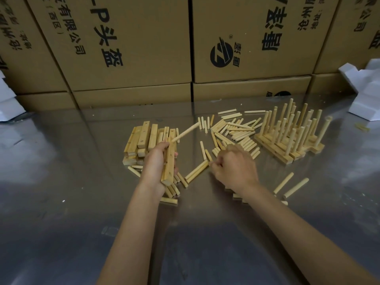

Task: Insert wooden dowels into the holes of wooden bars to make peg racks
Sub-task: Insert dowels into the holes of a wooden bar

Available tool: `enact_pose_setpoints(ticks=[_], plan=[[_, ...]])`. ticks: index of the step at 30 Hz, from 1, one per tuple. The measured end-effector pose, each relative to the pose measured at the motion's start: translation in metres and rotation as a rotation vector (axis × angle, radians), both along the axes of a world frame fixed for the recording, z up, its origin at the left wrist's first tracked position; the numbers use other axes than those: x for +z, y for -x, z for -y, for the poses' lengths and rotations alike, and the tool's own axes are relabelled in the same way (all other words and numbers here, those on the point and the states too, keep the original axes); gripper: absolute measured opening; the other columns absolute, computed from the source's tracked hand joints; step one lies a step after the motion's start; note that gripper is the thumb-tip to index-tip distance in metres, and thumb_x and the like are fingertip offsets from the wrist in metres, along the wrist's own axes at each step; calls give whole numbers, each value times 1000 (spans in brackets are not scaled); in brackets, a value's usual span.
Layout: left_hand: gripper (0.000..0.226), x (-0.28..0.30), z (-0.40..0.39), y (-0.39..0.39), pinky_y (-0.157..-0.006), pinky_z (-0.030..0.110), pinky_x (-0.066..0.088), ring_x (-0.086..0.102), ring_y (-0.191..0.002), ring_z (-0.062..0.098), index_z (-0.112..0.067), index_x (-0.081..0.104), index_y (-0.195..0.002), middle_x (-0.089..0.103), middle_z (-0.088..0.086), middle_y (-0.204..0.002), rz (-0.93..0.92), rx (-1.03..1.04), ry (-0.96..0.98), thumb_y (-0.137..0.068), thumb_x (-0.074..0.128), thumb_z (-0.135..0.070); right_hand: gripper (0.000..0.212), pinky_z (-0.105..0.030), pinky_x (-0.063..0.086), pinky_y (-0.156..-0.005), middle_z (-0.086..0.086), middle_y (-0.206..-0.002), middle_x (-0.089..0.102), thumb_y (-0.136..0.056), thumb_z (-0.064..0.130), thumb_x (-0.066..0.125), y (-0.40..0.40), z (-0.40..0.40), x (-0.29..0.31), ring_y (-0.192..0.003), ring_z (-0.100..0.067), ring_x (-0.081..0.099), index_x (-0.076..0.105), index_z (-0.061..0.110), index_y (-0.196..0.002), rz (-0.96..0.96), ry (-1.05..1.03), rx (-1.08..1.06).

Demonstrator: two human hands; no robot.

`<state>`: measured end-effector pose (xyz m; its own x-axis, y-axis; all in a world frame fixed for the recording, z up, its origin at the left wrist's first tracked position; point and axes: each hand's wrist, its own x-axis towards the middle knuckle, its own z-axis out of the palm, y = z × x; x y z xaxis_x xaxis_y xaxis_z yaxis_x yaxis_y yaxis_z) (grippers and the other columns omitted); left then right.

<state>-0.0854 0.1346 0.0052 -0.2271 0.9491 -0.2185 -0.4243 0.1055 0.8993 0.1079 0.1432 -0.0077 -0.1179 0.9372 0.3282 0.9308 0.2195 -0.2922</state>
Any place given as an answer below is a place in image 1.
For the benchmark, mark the person's left hand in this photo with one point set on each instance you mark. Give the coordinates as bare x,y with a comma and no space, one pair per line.
153,172

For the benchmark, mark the person's left forearm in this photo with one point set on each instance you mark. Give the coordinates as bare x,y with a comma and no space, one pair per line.
130,240

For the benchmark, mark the person's right hand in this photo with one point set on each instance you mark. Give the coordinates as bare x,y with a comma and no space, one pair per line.
237,169

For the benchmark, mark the pile of wooden dowels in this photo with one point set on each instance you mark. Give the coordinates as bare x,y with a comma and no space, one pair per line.
237,130

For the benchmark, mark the stack of white foam blocks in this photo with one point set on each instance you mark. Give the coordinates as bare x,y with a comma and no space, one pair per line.
368,100
9,106

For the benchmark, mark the clear tape patch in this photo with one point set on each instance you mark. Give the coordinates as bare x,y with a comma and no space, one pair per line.
110,231

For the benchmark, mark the drilled wooden block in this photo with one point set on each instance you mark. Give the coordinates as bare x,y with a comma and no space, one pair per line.
169,172
297,155
316,136
321,146
273,149
308,150
319,149
313,148
303,152

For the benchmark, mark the shiny metal table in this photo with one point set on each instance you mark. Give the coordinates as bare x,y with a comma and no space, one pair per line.
59,189

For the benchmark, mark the person's right forearm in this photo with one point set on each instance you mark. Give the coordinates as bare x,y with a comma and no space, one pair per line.
305,240

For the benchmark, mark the stack of brown cardboard boxes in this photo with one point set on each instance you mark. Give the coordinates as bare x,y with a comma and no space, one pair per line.
142,41

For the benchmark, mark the pile of drilled wooden bars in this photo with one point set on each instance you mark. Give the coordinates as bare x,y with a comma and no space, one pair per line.
142,136

